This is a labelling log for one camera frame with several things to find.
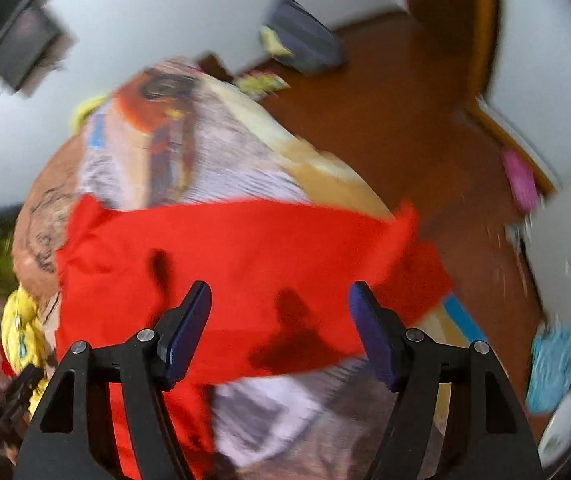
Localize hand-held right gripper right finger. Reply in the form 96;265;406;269
349;281;543;480

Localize white cabinet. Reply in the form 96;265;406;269
518;125;571;328

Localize light blue cloth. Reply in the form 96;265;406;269
525;322;571;415

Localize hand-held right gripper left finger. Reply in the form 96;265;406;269
12;281;212;480

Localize wooden door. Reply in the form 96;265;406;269
399;0;500;98

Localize pink item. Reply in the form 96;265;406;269
501;149;541;213

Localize red garment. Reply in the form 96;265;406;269
55;195;453;480

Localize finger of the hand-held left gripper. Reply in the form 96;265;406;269
0;364;46;453

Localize white round item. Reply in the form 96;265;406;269
538;385;571;468

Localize yellow plush garment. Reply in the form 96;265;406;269
0;290;61;411

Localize printed blanket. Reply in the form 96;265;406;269
12;57;489;480

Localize small yellow item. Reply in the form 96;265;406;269
71;94;108;133

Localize yellow printed packet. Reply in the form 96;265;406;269
232;71;291;101

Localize blue-grey bag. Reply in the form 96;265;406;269
260;0;346;76

